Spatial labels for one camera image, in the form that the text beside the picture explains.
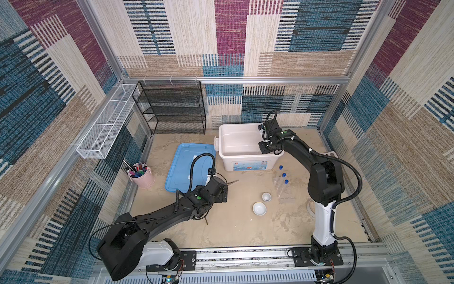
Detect pink pen cup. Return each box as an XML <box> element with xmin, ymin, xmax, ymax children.
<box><xmin>123</xmin><ymin>160</ymin><xmax>155</xmax><ymax>189</ymax></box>

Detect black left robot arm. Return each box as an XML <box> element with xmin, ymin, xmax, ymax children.
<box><xmin>96</xmin><ymin>176</ymin><xmax>228</xmax><ymax>281</ymax></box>

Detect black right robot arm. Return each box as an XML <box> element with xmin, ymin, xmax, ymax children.
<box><xmin>258</xmin><ymin>118</ymin><xmax>363</xmax><ymax>266</ymax></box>

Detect black wire shelf rack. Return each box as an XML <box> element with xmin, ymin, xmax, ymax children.
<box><xmin>132</xmin><ymin>80</ymin><xmax>207</xmax><ymax>134</ymax></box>

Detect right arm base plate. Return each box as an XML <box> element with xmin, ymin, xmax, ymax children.
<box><xmin>287</xmin><ymin>247</ymin><xmax>344</xmax><ymax>267</ymax></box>

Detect white plastic storage box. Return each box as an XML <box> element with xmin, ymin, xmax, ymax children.
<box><xmin>214</xmin><ymin>123</ymin><xmax>284</xmax><ymax>172</ymax></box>

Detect white evaporating dish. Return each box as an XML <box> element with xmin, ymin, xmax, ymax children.
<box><xmin>253</xmin><ymin>202</ymin><xmax>267</xmax><ymax>216</ymax></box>

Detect small white crucible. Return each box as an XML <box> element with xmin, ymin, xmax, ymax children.
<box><xmin>262</xmin><ymin>192</ymin><xmax>272</xmax><ymax>202</ymax></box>

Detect blue plastic box lid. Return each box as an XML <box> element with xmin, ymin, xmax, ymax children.
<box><xmin>164</xmin><ymin>143</ymin><xmax>216</xmax><ymax>193</ymax></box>

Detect white mesh wall basket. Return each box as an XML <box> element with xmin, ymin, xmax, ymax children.
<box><xmin>76</xmin><ymin>84</ymin><xmax>136</xmax><ymax>159</ymax></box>

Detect pink calculator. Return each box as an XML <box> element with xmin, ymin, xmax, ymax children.
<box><xmin>324</xmin><ymin>151</ymin><xmax>339</xmax><ymax>157</ymax></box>

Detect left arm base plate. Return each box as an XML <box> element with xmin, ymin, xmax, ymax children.
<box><xmin>146</xmin><ymin>250</ymin><xmax>197</xmax><ymax>272</ymax></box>

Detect aluminium front rail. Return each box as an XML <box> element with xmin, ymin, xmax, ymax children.
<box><xmin>88</xmin><ymin>243</ymin><xmax>391</xmax><ymax>284</ymax></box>

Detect white tape roll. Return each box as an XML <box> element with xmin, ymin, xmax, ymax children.
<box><xmin>306</xmin><ymin>200</ymin><xmax>315</xmax><ymax>218</ymax></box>

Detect clear test tube rack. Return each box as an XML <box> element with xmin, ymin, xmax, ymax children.
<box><xmin>274</xmin><ymin>173</ymin><xmax>295</xmax><ymax>204</ymax></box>

